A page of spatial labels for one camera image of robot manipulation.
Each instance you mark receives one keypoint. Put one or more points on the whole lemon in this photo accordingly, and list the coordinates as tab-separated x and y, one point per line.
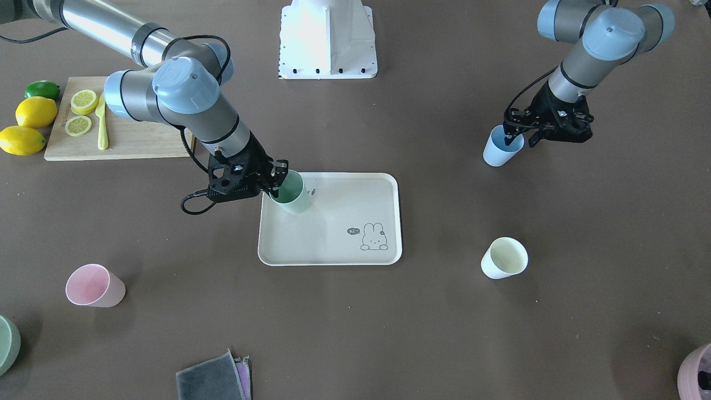
22	141
36	112

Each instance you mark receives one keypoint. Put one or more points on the lemon slice lower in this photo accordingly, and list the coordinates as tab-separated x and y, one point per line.
77	126

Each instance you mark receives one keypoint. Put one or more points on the purple folded cloth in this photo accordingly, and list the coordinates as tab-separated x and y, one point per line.
244	374

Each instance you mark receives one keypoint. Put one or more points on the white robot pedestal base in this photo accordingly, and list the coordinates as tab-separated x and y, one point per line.
327	40

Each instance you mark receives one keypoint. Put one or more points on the pink bowl with ice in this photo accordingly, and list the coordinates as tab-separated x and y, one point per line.
693	374

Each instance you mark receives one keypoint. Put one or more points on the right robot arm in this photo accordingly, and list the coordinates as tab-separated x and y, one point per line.
179	85

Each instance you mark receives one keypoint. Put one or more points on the lemon slice upper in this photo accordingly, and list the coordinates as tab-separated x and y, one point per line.
84	102

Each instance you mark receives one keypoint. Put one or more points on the grey folded cloth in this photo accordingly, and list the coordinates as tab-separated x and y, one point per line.
216	378

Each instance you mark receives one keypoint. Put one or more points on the whole lemon far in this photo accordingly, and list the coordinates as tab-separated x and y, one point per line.
22	141

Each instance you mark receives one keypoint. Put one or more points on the blue cup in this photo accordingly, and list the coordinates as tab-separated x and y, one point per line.
496	152

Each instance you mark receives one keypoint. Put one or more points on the pink cup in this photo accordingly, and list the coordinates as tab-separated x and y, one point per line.
95	286

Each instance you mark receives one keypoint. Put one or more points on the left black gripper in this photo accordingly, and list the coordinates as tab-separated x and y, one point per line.
543	105

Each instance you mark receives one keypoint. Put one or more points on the cream rabbit tray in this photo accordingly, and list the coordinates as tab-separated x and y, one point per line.
350	219

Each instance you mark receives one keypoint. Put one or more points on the green cup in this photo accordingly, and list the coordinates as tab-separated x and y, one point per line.
292	196

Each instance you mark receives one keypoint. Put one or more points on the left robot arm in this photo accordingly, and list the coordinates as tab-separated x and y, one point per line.
603	37

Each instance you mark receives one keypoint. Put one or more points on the yellow plastic knife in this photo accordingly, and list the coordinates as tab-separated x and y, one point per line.
102	134

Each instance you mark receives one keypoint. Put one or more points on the whole lemon near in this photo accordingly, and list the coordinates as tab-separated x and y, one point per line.
36	112

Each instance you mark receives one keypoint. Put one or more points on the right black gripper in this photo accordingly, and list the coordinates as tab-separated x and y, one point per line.
258	159

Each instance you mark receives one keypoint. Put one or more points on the green bowl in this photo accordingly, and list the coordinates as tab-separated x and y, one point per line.
10	344

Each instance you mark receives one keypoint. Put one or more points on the lemon slice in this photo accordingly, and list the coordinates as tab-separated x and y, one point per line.
84	102
77	126

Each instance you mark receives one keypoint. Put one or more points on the cream white cup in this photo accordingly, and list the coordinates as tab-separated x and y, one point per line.
505	257

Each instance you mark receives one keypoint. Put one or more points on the green lime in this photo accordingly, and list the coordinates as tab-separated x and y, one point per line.
43	89

